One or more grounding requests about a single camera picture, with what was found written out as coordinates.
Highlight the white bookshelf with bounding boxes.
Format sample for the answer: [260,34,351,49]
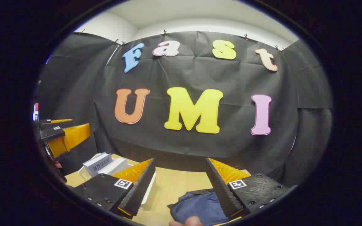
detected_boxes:
[79,153,157,211]

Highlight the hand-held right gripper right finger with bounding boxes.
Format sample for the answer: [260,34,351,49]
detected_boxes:
[206,158,298,218]

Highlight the plain white book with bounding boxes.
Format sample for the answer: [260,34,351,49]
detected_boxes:
[98,157,129,176]

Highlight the blue schoolbag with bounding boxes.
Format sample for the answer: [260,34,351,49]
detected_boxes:
[167,188,247,226]

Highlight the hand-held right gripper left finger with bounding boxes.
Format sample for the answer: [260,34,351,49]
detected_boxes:
[73,158,156,219]

